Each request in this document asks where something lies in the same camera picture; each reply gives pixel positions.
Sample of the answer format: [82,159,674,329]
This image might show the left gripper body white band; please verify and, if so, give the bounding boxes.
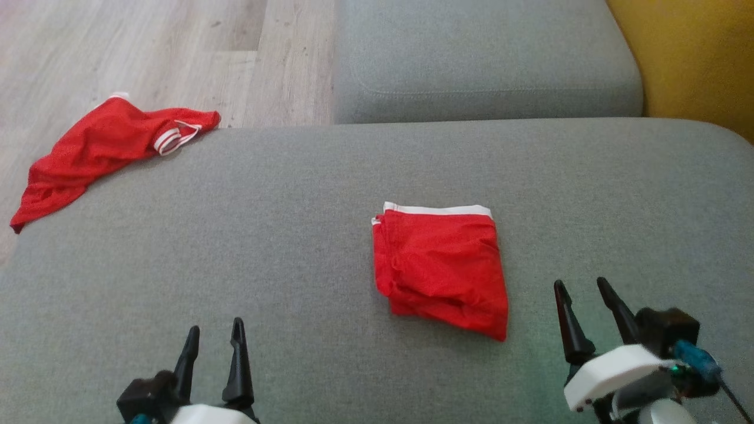
[170,402,261,424]

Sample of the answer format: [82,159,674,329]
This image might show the red shirt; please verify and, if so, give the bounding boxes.
[9,92,222,235]

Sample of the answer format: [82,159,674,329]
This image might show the red shorts with white trim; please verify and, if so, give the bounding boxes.
[371,201,510,343]

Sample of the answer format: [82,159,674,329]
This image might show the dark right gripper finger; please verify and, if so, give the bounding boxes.
[596,277,644,347]
[553,280,597,366]

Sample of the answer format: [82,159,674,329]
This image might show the small grey sofa cushion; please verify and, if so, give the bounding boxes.
[332,0,644,125]

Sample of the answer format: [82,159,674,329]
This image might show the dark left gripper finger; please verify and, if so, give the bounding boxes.
[173,325,201,404]
[221,317,256,410]

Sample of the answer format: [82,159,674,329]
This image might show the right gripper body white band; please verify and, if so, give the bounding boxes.
[563,343,679,413]

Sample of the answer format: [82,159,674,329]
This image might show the large grey sofa seat cushion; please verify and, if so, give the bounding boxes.
[0,117,754,424]

